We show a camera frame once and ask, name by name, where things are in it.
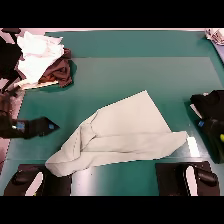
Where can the pale beige T-shirt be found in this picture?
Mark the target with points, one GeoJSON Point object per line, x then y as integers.
{"type": "Point", "coordinates": [133, 130]}

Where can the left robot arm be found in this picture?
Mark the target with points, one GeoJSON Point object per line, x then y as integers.
{"type": "Point", "coordinates": [36, 128]}

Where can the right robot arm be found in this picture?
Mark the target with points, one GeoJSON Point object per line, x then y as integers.
{"type": "Point", "coordinates": [213, 140]}

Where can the brown garment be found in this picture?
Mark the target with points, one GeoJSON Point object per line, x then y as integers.
{"type": "Point", "coordinates": [60, 71]}

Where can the black garment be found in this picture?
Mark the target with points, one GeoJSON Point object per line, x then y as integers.
{"type": "Point", "coordinates": [210, 103]}
{"type": "Point", "coordinates": [8, 56]}

